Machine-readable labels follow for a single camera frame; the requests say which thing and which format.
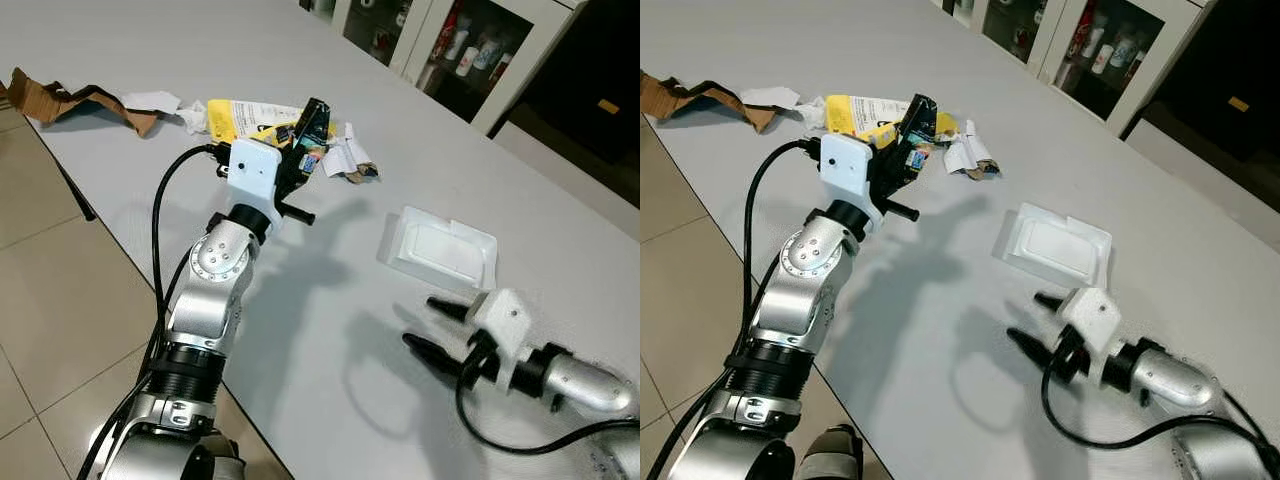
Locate black colourful snack wrapper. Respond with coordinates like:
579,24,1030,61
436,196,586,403
295,97,334,177
900,93,942,181

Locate crumpled white paper brown scraps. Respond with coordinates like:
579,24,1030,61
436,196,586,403
328,122,381,184
945,120,1002,182

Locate yellow white packet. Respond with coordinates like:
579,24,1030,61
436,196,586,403
826,94,961,149
205,98,341,147

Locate white plastic tray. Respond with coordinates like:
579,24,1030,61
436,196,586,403
992,202,1115,290
378,206,499,292

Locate red bottle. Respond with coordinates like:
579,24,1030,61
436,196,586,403
1068,8,1097,59
440,5,467,51

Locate black table leg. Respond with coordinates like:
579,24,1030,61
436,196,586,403
50,150,99,223

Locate white glass door cabinet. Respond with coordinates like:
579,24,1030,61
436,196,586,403
300,0,591,137
930,0,1217,137

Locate grey robot leg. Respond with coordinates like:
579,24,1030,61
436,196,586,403
795,423,867,480

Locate brown torn cardboard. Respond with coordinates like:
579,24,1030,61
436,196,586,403
8,67,161,138
640,72,779,134

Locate black cabinet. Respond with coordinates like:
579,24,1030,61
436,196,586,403
1125,0,1280,191
490,0,641,206

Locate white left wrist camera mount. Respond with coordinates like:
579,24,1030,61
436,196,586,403
225,138,286,237
818,133,886,237

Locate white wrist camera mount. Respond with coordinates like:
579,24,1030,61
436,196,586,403
225,138,286,237
1060,287,1127,392
470,288,550,397
818,133,886,237

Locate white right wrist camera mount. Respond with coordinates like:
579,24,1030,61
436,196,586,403
470,288,550,397
1060,287,1127,392

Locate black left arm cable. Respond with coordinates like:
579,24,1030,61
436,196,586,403
648,138,823,480
78,143,233,480

